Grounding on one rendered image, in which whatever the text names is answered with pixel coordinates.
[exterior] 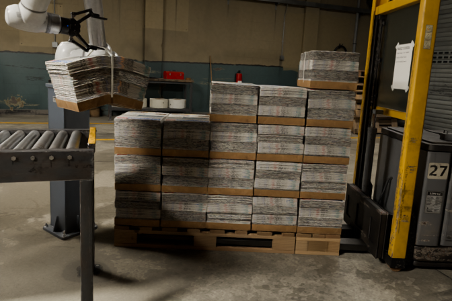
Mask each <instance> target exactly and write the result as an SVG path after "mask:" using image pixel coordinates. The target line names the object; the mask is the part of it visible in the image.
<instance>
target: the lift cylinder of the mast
mask: <svg viewBox="0 0 452 301"><path fill-rule="evenodd" d="M377 114H383V110H375V109H373V113H372V116H371V127H368V131H367V133H368V137H367V147H366V154H365V166H364V171H363V183H362V191H363V192H365V193H366V194H367V195H368V196H369V190H370V184H371V173H372V167H373V155H374V150H375V139H376V133H377V128H376V127H375V123H376V117H377ZM390 179H393V177H389V178H388V179H387V181H386V183H385V186H384V188H383V191H382V193H381V195H380V197H379V199H378V201H377V203H378V204H379V203H380V201H381V199H382V197H383V194H384V192H385V190H386V187H387V184H388V183H389V180H390Z"/></svg>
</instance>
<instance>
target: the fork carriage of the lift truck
mask: <svg viewBox="0 0 452 301"><path fill-rule="evenodd" d="M388 216H389V213H388V212H387V211H386V210H384V209H383V208H382V207H381V206H380V205H379V204H378V203H376V202H375V201H374V200H373V199H371V198H370V197H369V196H368V195H367V194H366V193H365V192H363V191H362V190H361V189H360V188H358V187H357V186H356V185H355V184H353V183H347V188H346V200H345V209H344V219H343V220H344V221H345V223H347V224H349V225H351V227H352V228H353V229H354V233H355V235H356V236H357V237H358V238H359V239H363V241H364V242H365V243H366V244H367V249H368V250H369V252H370V253H371V254H372V256H374V258H382V259H383V254H384V248H385V238H386V232H387V222H388Z"/></svg>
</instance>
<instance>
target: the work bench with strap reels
mask: <svg viewBox="0 0 452 301"><path fill-rule="evenodd" d="M148 81H149V83H167V84H184V99H175V98H173V99H164V98H150V105H147V98H145V99H144V100H143V107H142V110H132V109H128V108H123V107H117V106H113V105H108V117H109V121H112V110H120V111H162V112H183V114H186V112H189V114H192V86H193V83H194V81H193V80H185V79H184V72H177V71H176V72H175V71H164V72H163V79H162V78H158V79H152V78H149V80H148ZM187 85H190V103H189V108H188V107H186V88H187Z"/></svg>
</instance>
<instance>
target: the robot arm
mask: <svg viewBox="0 0 452 301"><path fill-rule="evenodd" d="M50 2H51V0H21V1H20V3H19V5H17V4H14V5H9V6H7V7H6V10H5V21H6V22H7V24H8V25H9V26H11V27H13V28H16V29H19V30H23V31H27V32H35V33H39V32H44V33H49V34H65V35H69V36H70V37H69V40H68V42H61V43H60V44H59V45H58V47H57V50H56V53H55V60H56V59H59V58H67V57H72V56H87V55H88V54H89V53H90V52H91V50H93V52H92V53H91V54H90V56H97V55H106V56H111V55H110V54H109V53H108V52H107V51H106V50H105V49H104V48H106V49H107V50H108V51H109V52H110V53H111V54H112V55H114V56H119V55H118V54H117V53H116V52H114V51H112V49H111V47H110V45H109V44H108V43H106V35H105V28H104V20H107V19H108V18H104V15H103V14H104V13H103V6H102V0H83V2H84V8H85V10H83V11H78V12H71V13H70V14H71V18H66V17H60V15H58V14H54V13H49V12H47V9H48V6H49V4H50ZM82 13H85V16H84V17H82V18H81V19H79V20H76V19H75V18H74V17H76V15H79V14H82ZM84 20H86V22H87V32H88V37H89V44H88V43H87V42H86V41H85V40H84V39H83V38H82V37H81V35H80V34H79V33H80V28H81V25H80V23H81V22H83V21H84ZM73 36H76V37H77V38H78V39H79V40H80V41H81V42H82V43H83V45H84V46H85V47H86V48H85V47H83V46H82V45H80V44H79V43H78V42H76V41H74V39H73ZM100 47H104V48H100Z"/></svg>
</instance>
